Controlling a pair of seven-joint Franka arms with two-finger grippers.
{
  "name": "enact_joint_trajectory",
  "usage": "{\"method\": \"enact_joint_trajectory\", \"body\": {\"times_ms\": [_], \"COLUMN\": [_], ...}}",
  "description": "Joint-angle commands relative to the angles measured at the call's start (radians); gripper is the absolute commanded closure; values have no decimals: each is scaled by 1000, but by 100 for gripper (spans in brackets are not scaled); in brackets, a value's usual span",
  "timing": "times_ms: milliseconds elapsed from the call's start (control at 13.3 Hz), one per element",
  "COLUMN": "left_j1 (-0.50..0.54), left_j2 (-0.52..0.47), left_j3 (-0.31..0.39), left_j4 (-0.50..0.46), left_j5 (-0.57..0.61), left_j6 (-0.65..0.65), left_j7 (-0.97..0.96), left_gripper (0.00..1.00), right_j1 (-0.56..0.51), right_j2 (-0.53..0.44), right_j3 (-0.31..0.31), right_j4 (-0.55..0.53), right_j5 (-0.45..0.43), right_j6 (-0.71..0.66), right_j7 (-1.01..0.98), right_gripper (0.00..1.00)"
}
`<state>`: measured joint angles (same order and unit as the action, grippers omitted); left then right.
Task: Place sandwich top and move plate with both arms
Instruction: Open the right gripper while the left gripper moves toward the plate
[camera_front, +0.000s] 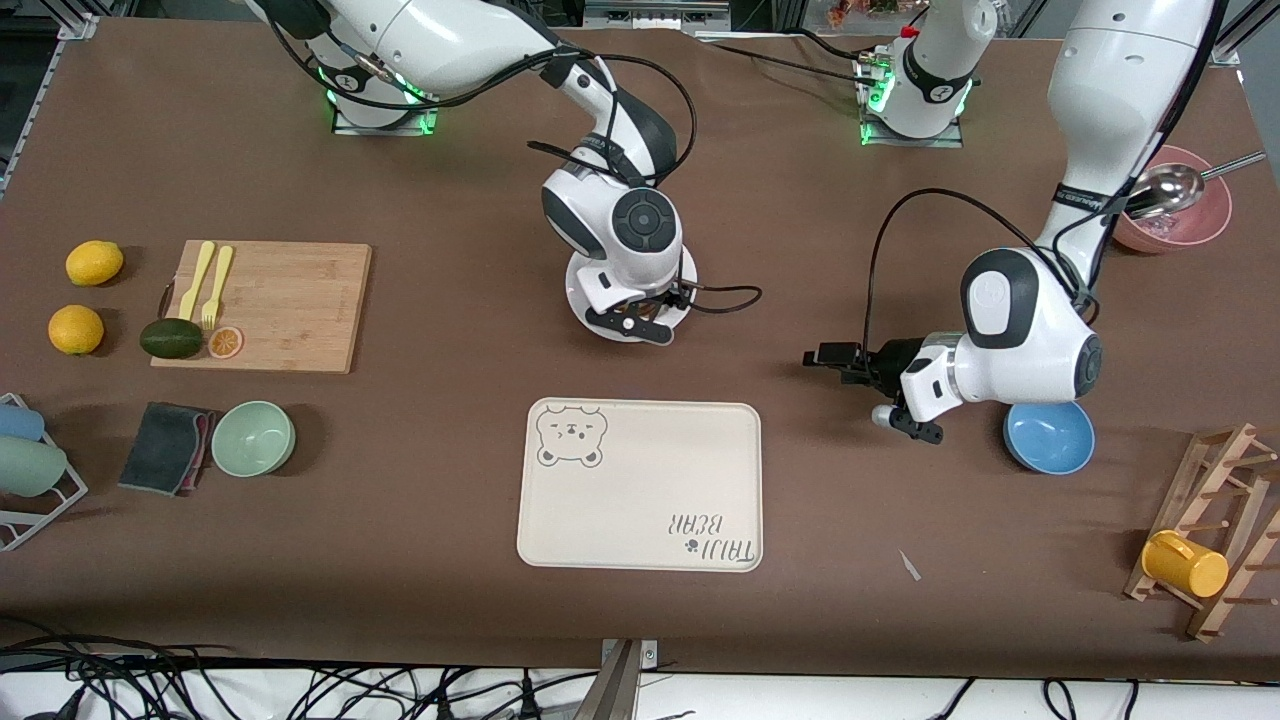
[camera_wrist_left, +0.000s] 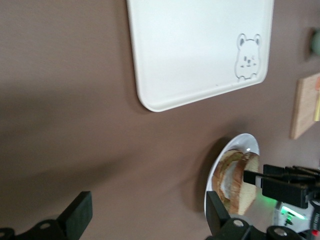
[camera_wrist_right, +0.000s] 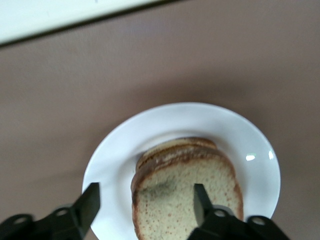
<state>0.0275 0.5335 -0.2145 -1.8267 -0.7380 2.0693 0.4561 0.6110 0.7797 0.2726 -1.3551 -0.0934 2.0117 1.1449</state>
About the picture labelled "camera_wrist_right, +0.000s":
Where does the white round plate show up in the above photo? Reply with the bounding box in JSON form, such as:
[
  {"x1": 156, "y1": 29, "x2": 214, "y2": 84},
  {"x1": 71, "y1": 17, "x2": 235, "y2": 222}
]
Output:
[{"x1": 82, "y1": 101, "x2": 282, "y2": 240}]

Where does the cream tray with bear print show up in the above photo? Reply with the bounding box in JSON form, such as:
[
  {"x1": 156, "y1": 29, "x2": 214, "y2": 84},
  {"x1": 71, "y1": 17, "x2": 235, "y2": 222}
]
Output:
[{"x1": 0, "y1": 0, "x2": 181, "y2": 49}]

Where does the bread slice with plain face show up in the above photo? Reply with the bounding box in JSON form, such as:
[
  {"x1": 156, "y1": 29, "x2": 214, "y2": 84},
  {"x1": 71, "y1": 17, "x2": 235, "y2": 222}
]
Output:
[{"x1": 131, "y1": 147, "x2": 245, "y2": 240}]

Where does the bread slice under egg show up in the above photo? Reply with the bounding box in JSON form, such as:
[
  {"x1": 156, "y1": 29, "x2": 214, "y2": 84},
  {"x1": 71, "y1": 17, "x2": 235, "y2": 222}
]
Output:
[{"x1": 136, "y1": 136, "x2": 219, "y2": 173}]

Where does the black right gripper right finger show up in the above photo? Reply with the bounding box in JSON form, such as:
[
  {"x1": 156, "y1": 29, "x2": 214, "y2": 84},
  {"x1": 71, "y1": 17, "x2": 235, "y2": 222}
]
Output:
[{"x1": 186, "y1": 183, "x2": 291, "y2": 240}]

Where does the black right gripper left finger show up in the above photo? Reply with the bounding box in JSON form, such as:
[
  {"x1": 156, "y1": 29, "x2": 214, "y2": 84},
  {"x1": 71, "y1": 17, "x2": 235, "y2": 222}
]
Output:
[{"x1": 0, "y1": 182, "x2": 101, "y2": 240}]

